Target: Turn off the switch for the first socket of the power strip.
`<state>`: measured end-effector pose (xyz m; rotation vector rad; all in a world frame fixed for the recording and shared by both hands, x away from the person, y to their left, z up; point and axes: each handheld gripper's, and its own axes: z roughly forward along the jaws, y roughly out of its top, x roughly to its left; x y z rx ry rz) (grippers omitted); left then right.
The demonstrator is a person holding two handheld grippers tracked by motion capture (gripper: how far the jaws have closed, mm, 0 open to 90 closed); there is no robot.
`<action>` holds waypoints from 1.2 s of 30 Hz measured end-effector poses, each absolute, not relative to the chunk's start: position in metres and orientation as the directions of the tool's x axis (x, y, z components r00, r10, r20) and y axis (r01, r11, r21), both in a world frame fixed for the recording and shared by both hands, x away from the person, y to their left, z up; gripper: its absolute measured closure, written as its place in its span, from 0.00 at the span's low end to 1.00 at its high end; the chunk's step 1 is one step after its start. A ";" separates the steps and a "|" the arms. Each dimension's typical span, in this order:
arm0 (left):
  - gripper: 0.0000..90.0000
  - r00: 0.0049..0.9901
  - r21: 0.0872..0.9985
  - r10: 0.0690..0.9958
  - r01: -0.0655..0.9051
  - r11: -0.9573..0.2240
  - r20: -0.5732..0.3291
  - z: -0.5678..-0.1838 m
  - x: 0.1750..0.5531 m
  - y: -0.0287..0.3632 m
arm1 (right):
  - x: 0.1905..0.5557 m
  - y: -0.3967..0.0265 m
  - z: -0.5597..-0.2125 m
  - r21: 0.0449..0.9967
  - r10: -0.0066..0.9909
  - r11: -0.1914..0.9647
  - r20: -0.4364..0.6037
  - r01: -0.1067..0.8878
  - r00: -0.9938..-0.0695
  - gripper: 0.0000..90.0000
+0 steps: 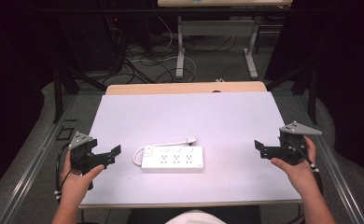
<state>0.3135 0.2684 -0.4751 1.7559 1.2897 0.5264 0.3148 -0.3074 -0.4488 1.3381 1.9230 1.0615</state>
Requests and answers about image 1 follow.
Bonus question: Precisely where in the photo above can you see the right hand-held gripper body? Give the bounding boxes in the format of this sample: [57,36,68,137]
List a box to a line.
[278,120,323,166]

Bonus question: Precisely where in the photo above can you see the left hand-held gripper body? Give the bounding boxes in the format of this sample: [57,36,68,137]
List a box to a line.
[67,131,99,175]

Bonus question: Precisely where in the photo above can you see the white power strip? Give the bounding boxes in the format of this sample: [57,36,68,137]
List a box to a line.
[140,146,204,174]

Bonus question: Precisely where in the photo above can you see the person's right hand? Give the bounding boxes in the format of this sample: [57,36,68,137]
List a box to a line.
[270,135,320,197]

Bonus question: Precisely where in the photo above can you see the person's left hand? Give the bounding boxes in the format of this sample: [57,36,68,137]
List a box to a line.
[59,150,105,207]

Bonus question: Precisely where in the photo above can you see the black metal stand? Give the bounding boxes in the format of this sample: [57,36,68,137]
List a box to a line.
[51,61,108,125]
[265,61,320,119]

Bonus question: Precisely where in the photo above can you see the white table mat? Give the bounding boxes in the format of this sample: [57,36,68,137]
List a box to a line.
[80,91,302,207]

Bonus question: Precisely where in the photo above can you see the wooden table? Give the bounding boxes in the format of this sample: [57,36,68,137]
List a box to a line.
[77,81,303,210]

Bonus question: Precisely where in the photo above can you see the dark computer tower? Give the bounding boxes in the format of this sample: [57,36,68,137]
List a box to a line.
[57,14,126,72]

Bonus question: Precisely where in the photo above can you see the black horizontal bar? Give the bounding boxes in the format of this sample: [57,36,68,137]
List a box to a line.
[35,7,330,15]

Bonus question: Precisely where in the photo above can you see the light desk top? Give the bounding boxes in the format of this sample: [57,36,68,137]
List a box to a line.
[157,0,294,8]

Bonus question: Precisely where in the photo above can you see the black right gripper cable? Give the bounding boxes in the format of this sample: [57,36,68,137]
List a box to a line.
[287,139,325,195]

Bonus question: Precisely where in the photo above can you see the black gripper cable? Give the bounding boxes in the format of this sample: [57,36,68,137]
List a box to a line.
[287,139,325,195]
[54,143,76,202]

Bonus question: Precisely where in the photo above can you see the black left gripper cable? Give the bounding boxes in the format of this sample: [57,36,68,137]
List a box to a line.
[54,143,76,202]

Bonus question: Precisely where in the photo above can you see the aluminium rail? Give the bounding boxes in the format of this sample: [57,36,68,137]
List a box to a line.
[293,92,364,224]
[0,92,79,224]

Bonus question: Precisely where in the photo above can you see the black floor cables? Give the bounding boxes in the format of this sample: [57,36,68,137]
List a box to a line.
[102,18,238,86]

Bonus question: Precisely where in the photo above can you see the white floor cable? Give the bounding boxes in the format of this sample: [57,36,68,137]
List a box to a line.
[129,16,199,84]

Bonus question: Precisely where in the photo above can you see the white desk frame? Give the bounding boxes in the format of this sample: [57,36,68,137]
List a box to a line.
[175,15,260,80]

